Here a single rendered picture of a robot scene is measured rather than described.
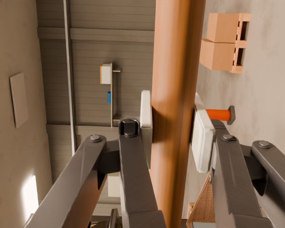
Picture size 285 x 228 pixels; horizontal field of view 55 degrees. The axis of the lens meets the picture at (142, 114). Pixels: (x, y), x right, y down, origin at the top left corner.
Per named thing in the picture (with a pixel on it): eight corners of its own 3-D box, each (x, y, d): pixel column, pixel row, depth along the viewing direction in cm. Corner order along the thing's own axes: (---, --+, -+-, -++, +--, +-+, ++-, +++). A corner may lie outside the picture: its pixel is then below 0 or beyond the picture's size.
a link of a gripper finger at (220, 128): (220, 156, 14) (278, 159, 14) (204, 118, 19) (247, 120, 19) (216, 180, 15) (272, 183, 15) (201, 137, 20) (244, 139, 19)
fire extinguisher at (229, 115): (230, 102, 384) (184, 101, 385) (237, 108, 357) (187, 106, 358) (228, 121, 393) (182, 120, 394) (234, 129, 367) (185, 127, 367)
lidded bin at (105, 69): (112, 63, 783) (102, 63, 783) (110, 66, 743) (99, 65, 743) (112, 81, 800) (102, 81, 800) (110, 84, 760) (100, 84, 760)
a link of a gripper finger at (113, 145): (138, 178, 15) (83, 176, 15) (140, 135, 20) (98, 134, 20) (139, 154, 14) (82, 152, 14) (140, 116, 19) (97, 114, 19)
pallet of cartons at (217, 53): (220, 60, 445) (197, 60, 445) (227, 11, 418) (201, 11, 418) (241, 76, 346) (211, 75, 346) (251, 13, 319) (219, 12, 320)
